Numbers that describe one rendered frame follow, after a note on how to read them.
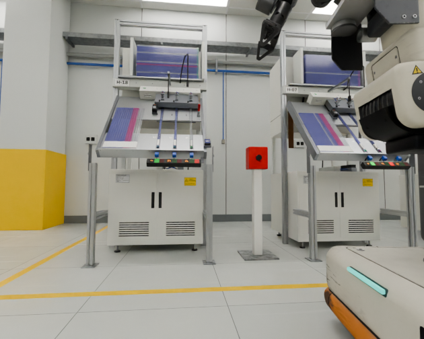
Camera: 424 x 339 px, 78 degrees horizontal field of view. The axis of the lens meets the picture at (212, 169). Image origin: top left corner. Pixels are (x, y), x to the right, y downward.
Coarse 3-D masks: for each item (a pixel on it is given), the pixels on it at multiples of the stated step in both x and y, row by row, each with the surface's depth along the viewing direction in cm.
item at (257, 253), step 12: (252, 156) 188; (264, 156) 189; (252, 168) 188; (264, 168) 188; (252, 180) 192; (252, 192) 192; (252, 204) 191; (252, 216) 191; (252, 228) 191; (252, 240) 190; (240, 252) 193; (252, 252) 190; (264, 252) 193
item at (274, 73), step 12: (288, 60) 251; (276, 72) 261; (288, 72) 250; (276, 84) 261; (288, 84) 249; (276, 96) 261; (276, 108) 260; (276, 120) 260; (276, 132) 260; (348, 132) 253
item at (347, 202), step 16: (272, 176) 270; (288, 176) 228; (304, 176) 211; (320, 176) 212; (336, 176) 214; (352, 176) 215; (368, 176) 217; (272, 192) 270; (288, 192) 228; (304, 192) 210; (320, 192) 212; (336, 192) 213; (352, 192) 214; (368, 192) 216; (272, 208) 269; (288, 208) 228; (304, 208) 209; (320, 208) 211; (336, 208) 212; (352, 208) 214; (368, 208) 215; (272, 224) 269; (288, 224) 227; (304, 224) 209; (320, 224) 210; (336, 224) 211; (352, 224) 213; (368, 224) 214; (304, 240) 208; (320, 240) 210; (336, 240) 211; (352, 240) 212; (368, 240) 214
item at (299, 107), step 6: (294, 102) 231; (300, 102) 232; (306, 102) 233; (300, 108) 224; (306, 108) 225; (312, 108) 226; (318, 108) 227; (324, 108) 228; (342, 114) 223; (348, 114) 223; (354, 114) 224; (336, 120) 215; (348, 120) 216; (354, 126) 219
